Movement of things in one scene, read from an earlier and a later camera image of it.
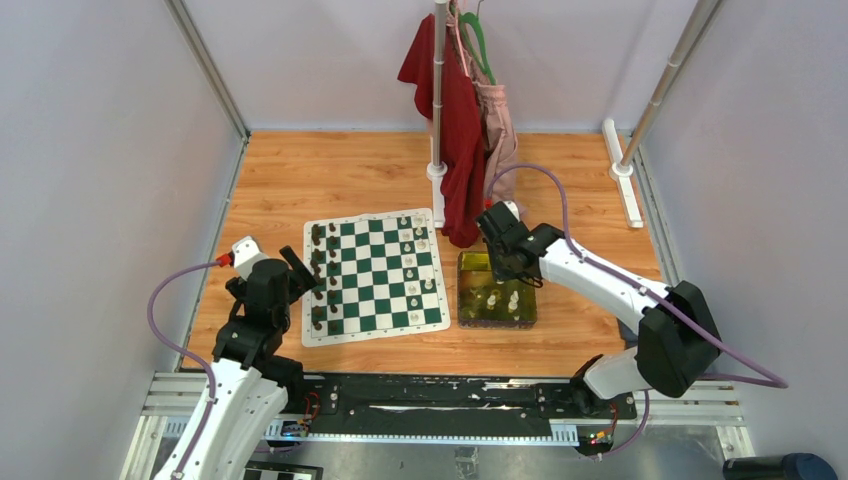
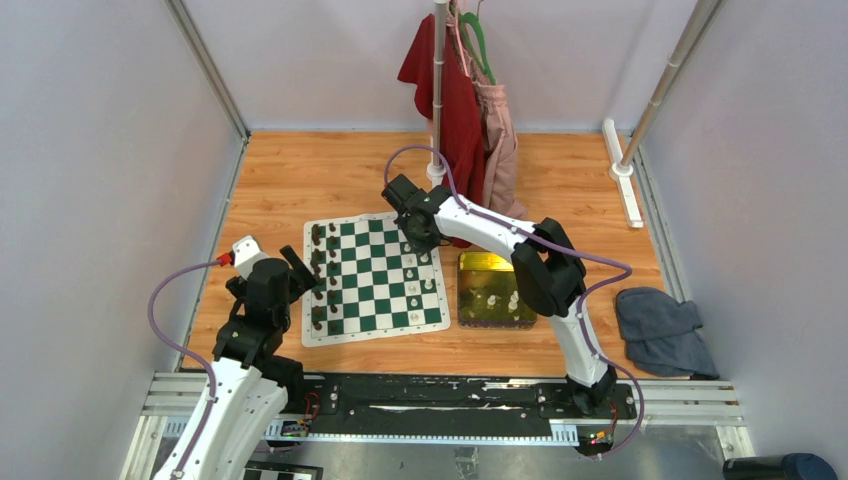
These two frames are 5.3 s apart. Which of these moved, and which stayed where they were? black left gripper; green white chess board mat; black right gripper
Moved: black right gripper
Stayed: black left gripper; green white chess board mat
